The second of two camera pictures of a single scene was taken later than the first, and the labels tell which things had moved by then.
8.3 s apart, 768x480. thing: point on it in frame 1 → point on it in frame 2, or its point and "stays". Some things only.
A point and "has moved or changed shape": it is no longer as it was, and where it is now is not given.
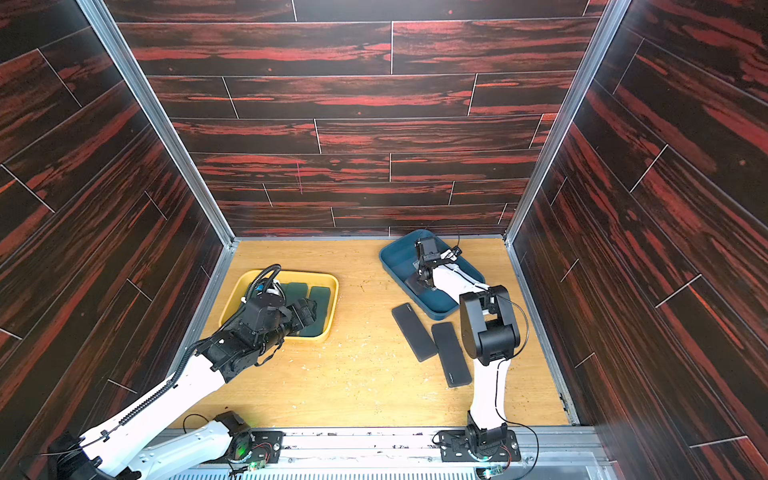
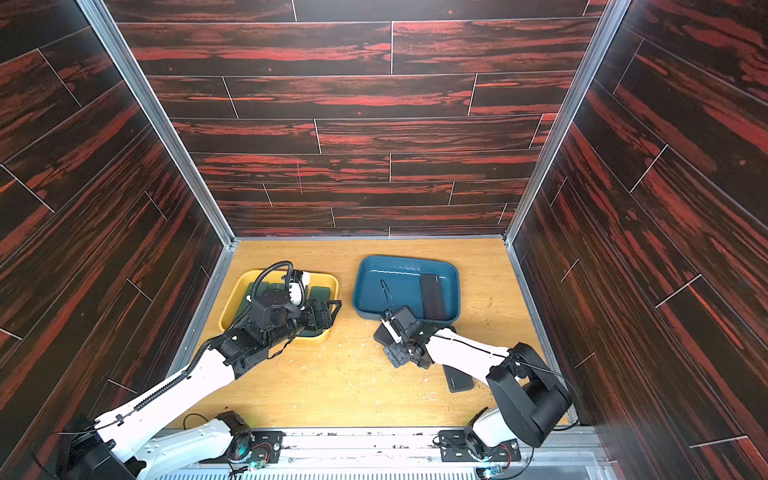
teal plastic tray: (397, 257) → (386, 283)
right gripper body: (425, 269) → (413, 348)
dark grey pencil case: (413, 331) has moved or changed shape
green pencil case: (321, 296) stays
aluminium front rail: (394, 454) stays
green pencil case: (252, 293) stays
